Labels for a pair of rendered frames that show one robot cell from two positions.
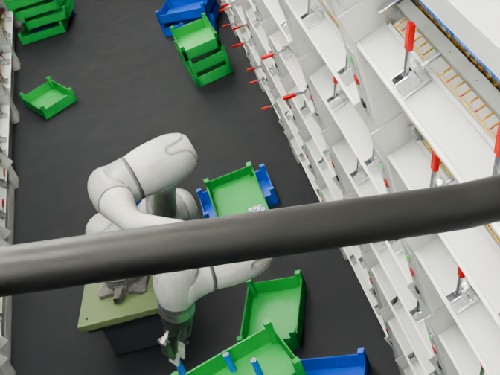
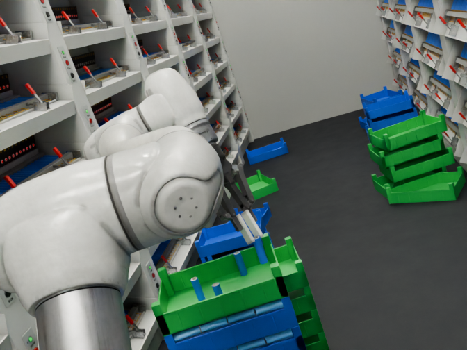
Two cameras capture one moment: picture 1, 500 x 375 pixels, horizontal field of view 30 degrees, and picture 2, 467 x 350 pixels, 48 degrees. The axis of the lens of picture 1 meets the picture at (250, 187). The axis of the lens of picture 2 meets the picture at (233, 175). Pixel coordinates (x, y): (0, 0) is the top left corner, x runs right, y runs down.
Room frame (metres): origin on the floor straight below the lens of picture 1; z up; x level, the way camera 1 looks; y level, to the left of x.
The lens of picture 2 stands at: (2.88, 0.59, 1.00)
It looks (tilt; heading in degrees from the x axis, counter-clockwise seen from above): 15 degrees down; 194
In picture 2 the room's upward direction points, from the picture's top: 19 degrees counter-clockwise
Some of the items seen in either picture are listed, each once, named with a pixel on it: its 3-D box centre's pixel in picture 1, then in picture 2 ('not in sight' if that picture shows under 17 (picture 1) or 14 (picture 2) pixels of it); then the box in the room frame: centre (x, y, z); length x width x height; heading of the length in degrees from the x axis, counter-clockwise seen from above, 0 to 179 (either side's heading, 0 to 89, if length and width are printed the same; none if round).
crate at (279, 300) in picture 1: (272, 312); not in sight; (2.42, 0.08, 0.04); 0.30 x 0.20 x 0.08; 161
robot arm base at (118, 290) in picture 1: (123, 276); not in sight; (2.64, 0.52, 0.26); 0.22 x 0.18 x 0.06; 159
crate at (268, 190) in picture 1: (236, 196); not in sight; (3.17, 0.06, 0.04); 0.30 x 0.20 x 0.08; 90
